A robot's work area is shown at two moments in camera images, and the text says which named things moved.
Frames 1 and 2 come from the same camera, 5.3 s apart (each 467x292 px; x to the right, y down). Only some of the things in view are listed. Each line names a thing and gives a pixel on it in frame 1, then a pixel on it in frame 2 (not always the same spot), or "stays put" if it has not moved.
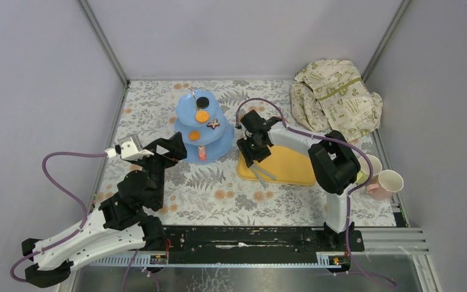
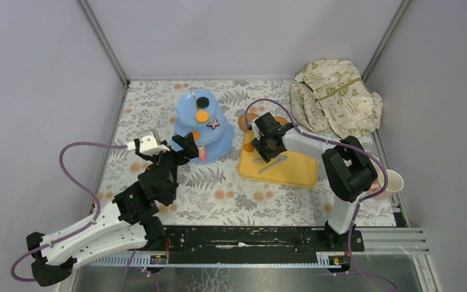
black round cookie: (202, 102) stays put
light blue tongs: (256, 169) to (275, 160)
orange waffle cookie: (202, 117) stays put
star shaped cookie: (213, 124) stays put
